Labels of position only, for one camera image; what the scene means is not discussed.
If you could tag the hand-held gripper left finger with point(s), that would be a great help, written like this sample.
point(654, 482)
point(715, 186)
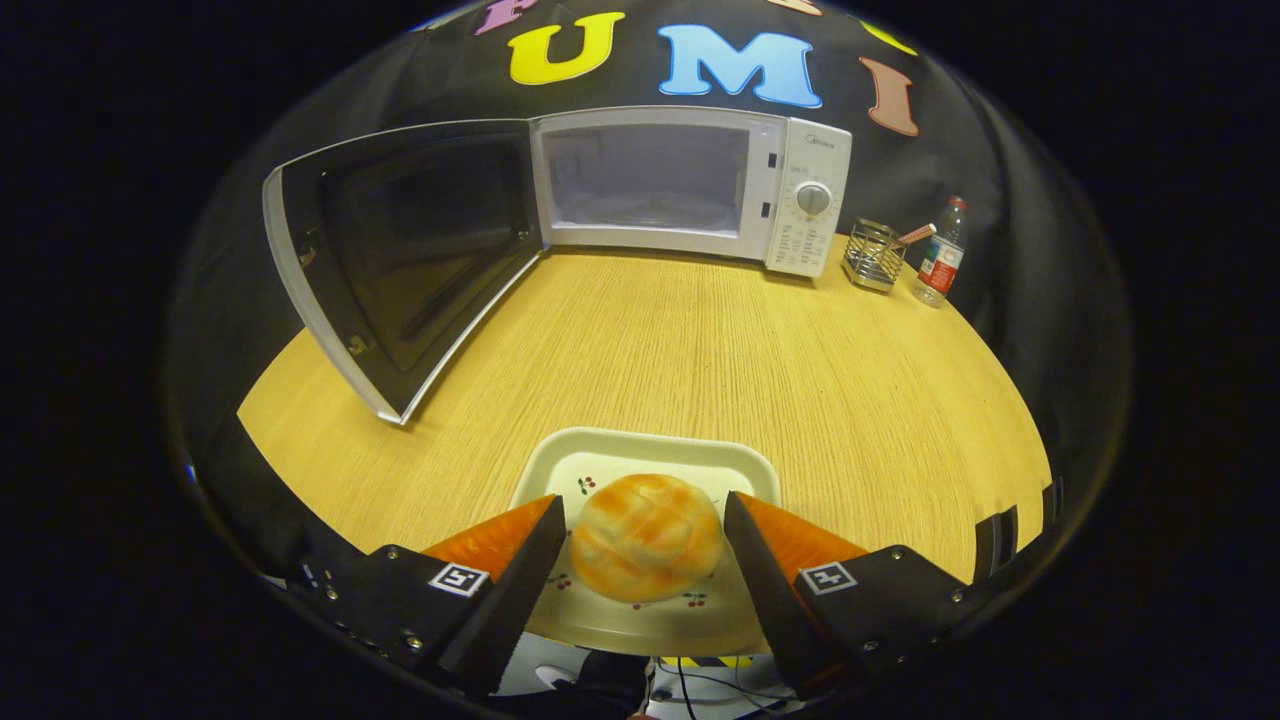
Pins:
point(515, 610)

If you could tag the red striped straw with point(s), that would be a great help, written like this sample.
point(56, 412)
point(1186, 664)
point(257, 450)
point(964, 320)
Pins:
point(918, 234)

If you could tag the cream tray with cherry print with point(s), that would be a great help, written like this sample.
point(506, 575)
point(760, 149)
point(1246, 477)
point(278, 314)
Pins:
point(620, 455)

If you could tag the round orange bread bun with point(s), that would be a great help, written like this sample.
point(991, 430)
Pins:
point(645, 540)

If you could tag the yellow black striped tape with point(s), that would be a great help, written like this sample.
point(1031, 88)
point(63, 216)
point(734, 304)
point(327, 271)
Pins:
point(705, 661)

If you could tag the white microwave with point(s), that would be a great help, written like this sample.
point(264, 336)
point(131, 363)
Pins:
point(815, 150)

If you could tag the clear plastic bottle red label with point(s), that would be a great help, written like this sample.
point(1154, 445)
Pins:
point(940, 265)

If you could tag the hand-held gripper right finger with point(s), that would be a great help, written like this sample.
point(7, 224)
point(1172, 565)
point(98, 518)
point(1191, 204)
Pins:
point(775, 610)

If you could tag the black backdrop cloth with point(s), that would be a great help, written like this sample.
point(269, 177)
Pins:
point(1030, 250)

